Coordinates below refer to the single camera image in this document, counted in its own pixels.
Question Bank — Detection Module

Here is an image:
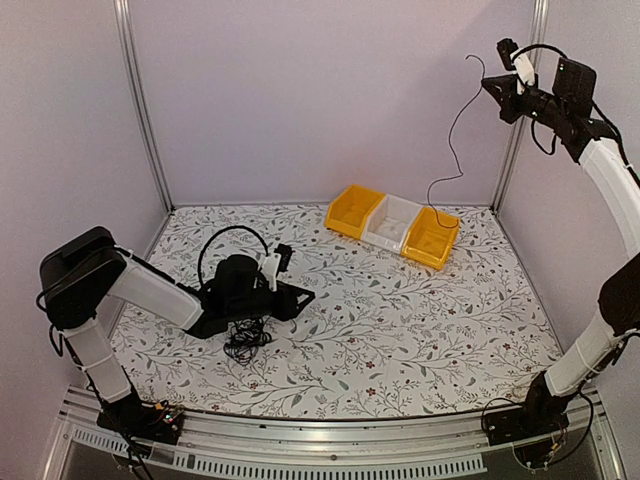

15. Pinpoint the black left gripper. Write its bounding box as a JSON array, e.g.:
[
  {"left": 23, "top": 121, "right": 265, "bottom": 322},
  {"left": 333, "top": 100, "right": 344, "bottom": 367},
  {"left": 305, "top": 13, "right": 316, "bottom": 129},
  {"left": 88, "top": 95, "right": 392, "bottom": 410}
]
[{"left": 227, "top": 282, "right": 315, "bottom": 324}]

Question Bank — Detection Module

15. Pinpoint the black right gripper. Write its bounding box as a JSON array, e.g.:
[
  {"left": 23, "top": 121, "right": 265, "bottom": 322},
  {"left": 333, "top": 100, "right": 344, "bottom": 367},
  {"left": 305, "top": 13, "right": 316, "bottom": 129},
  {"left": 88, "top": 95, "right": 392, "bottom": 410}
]
[{"left": 484, "top": 73, "right": 569, "bottom": 129}]

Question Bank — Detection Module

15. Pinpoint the thin black cable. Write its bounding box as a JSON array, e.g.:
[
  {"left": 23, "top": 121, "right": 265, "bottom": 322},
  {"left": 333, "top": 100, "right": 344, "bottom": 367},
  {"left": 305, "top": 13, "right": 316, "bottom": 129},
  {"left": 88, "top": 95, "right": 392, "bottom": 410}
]
[{"left": 426, "top": 53, "right": 487, "bottom": 230}]

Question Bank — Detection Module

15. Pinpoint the black cable pile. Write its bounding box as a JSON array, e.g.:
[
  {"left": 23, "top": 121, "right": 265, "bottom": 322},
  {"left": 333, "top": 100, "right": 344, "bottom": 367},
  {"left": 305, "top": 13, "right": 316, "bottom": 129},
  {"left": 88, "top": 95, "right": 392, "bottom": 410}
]
[{"left": 222, "top": 317, "right": 301, "bottom": 367}]

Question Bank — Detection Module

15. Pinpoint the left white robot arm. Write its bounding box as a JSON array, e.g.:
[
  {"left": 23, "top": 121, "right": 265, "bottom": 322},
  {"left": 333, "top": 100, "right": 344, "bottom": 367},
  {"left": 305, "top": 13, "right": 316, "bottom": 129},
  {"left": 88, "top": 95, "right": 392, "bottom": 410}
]
[{"left": 36, "top": 226, "right": 315, "bottom": 434}]

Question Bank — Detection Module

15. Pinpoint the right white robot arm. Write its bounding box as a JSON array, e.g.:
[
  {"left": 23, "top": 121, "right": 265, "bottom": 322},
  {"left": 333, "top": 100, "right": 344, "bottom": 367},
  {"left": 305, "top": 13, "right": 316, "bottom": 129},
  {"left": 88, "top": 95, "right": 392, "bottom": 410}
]
[{"left": 486, "top": 75, "right": 639, "bottom": 397}]

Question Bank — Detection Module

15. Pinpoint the left yellow plastic bin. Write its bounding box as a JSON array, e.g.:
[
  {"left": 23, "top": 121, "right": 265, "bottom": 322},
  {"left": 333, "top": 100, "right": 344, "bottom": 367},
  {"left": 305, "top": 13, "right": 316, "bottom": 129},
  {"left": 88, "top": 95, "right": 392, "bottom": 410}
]
[{"left": 325, "top": 184, "right": 385, "bottom": 239}]

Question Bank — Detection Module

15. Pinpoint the yellow plastic bin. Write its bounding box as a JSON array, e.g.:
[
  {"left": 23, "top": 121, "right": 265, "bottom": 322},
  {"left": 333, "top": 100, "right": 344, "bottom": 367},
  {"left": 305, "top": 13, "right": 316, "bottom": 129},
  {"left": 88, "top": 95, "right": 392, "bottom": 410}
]
[
  {"left": 325, "top": 184, "right": 385, "bottom": 239},
  {"left": 401, "top": 207, "right": 460, "bottom": 270}
]

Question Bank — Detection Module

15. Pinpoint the white translucent plastic bin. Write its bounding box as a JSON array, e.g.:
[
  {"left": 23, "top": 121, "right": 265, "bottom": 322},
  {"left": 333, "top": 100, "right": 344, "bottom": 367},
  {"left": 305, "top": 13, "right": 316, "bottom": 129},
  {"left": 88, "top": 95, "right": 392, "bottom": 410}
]
[{"left": 360, "top": 194, "right": 423, "bottom": 254}]

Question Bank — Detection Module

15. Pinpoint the right yellow plastic bin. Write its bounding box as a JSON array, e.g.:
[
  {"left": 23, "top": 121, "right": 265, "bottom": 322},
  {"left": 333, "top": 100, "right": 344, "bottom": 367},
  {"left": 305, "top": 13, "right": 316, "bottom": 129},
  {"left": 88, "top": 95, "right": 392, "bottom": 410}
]
[{"left": 401, "top": 207, "right": 460, "bottom": 270}]

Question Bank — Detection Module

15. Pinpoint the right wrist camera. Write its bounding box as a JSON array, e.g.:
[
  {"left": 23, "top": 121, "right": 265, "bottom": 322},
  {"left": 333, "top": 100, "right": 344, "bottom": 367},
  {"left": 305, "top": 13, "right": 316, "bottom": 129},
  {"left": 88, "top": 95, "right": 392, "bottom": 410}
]
[{"left": 496, "top": 38, "right": 537, "bottom": 95}]

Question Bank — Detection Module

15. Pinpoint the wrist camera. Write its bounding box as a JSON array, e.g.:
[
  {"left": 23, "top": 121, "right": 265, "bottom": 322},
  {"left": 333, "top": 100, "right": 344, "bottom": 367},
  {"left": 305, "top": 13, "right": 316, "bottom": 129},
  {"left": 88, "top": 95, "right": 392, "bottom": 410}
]
[
  {"left": 259, "top": 244, "right": 293, "bottom": 292},
  {"left": 496, "top": 38, "right": 537, "bottom": 95}
]

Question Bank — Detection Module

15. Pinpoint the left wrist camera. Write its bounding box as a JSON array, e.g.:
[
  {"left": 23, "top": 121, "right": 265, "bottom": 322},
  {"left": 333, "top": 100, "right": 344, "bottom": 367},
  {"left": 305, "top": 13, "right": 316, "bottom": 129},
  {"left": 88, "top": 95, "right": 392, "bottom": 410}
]
[{"left": 259, "top": 244, "right": 293, "bottom": 292}]

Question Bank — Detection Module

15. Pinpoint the left arm black hose cable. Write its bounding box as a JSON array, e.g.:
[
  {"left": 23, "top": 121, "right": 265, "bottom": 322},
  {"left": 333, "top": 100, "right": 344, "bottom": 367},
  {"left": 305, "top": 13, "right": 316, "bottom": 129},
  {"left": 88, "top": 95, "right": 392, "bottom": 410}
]
[{"left": 197, "top": 224, "right": 269, "bottom": 289}]

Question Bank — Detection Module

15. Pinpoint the arm black hose cable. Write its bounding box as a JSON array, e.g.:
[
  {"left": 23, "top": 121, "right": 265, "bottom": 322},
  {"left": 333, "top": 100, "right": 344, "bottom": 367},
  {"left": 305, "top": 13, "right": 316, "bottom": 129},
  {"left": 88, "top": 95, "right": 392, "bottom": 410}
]
[
  {"left": 514, "top": 43, "right": 569, "bottom": 64},
  {"left": 197, "top": 224, "right": 269, "bottom": 289}
]

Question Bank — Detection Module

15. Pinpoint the right arm black hose cable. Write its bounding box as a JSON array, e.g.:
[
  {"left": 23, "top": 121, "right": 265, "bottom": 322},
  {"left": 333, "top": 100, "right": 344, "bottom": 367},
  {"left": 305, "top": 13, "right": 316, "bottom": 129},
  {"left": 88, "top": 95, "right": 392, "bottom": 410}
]
[{"left": 514, "top": 43, "right": 569, "bottom": 64}]

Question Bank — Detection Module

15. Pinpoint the right aluminium frame post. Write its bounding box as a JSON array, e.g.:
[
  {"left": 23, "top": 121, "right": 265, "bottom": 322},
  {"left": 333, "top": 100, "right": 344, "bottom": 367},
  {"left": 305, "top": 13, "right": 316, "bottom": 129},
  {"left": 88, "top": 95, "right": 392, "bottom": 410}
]
[{"left": 489, "top": 0, "right": 550, "bottom": 214}]

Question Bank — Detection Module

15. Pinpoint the aluminium frame post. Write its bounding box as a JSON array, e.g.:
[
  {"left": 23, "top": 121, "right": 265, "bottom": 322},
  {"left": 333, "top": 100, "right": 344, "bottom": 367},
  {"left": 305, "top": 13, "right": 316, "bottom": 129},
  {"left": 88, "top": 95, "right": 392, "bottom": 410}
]
[
  {"left": 489, "top": 0, "right": 550, "bottom": 214},
  {"left": 113, "top": 0, "right": 175, "bottom": 213}
]

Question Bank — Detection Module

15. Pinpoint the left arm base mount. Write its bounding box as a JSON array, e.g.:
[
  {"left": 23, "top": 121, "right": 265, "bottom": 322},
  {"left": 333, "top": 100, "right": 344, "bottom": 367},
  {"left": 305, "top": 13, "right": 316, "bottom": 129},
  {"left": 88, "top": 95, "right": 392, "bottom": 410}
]
[{"left": 97, "top": 400, "right": 185, "bottom": 445}]

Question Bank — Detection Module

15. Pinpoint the aluminium front rail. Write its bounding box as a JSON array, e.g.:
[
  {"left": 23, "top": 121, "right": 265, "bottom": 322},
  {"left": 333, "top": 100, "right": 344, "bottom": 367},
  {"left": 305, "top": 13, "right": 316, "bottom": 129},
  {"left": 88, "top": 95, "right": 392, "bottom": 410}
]
[{"left": 43, "top": 387, "right": 627, "bottom": 479}]

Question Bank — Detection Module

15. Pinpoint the left aluminium frame post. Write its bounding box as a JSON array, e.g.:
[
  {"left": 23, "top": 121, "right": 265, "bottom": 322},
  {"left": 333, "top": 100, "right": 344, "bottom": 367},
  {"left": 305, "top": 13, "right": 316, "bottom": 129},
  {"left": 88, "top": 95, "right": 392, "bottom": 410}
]
[{"left": 113, "top": 0, "right": 175, "bottom": 213}]

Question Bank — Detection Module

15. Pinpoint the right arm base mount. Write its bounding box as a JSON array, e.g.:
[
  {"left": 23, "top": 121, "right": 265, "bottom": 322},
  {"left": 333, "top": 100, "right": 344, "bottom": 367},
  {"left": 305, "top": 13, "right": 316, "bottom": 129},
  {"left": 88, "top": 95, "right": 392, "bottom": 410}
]
[{"left": 481, "top": 390, "right": 570, "bottom": 470}]

